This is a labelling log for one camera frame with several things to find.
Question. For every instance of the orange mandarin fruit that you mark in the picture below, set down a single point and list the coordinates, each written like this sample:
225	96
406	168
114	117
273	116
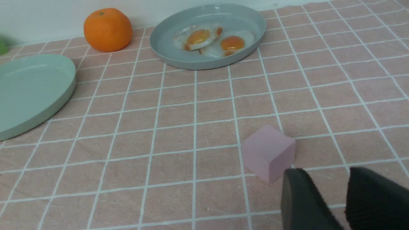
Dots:
108	30

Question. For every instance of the green foam cube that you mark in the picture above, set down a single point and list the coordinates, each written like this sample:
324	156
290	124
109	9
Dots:
3	47

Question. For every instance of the grey plate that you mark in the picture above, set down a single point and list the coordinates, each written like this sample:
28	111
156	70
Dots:
230	16

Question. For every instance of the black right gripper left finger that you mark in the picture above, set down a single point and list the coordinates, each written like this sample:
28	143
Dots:
302	206

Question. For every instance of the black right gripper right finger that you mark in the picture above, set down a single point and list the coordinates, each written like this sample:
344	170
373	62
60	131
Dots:
374	202

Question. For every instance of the pink foam cube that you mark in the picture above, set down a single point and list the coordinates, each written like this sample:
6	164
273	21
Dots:
267	153

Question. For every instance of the green centre plate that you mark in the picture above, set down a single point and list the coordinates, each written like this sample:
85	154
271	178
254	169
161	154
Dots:
32	90

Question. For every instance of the fried egg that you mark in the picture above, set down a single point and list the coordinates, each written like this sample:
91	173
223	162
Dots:
195	37
228	43

